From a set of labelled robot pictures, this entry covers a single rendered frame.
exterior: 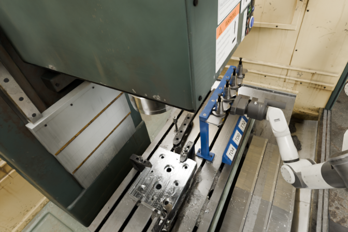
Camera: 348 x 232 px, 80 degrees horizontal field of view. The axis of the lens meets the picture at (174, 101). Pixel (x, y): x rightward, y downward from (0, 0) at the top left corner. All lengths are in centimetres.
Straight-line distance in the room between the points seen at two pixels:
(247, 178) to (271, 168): 18
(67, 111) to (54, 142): 14
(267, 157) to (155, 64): 121
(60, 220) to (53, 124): 82
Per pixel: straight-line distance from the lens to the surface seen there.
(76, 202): 134
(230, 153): 122
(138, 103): 60
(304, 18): 149
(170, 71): 39
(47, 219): 175
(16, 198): 161
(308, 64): 162
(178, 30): 34
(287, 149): 107
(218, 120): 99
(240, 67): 122
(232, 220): 126
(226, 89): 105
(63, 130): 102
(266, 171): 143
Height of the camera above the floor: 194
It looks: 41 degrees down
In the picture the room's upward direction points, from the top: 9 degrees counter-clockwise
